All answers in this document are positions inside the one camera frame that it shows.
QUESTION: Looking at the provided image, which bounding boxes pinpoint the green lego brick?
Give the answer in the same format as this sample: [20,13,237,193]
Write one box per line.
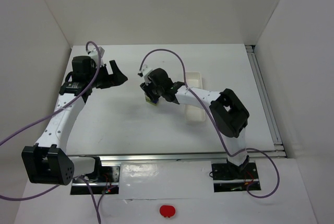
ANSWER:
[145,98,156,105]

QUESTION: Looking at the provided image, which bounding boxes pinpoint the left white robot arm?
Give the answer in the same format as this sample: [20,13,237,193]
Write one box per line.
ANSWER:
[21,56,128,185]

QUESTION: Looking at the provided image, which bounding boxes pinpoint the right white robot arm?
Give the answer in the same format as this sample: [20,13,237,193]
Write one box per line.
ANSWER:
[138,65,249,176]

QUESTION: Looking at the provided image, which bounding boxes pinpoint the white divided sorting tray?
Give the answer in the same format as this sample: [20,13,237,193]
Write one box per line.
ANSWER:
[182,70,207,125]

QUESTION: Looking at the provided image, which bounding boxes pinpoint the red round button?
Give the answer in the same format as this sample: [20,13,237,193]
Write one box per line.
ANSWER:
[159,205,176,218]

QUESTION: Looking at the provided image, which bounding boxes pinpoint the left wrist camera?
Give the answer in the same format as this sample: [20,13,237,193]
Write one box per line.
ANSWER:
[86,46,105,64]

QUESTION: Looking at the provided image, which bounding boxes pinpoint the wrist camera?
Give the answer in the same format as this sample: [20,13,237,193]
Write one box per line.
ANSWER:
[86,46,105,64]
[137,64,153,78]

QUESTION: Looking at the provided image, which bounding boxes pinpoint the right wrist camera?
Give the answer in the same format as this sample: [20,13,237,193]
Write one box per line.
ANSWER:
[137,64,153,78]

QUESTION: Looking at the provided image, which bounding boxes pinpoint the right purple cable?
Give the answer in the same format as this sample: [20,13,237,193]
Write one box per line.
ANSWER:
[139,49,281,198]

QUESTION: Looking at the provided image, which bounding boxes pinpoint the purple cable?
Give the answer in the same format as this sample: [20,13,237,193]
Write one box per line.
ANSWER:
[0,41,115,224]
[139,49,281,198]

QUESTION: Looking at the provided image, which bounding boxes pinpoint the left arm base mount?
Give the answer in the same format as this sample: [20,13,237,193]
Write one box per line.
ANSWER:
[70,164,121,195]

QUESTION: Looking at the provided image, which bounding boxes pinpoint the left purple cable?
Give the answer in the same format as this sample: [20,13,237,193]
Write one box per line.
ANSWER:
[0,41,115,224]

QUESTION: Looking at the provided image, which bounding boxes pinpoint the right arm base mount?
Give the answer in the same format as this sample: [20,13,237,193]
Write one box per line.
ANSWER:
[209,162,261,193]

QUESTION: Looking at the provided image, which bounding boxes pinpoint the aluminium rail frame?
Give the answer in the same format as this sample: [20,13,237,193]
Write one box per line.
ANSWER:
[41,44,288,162]

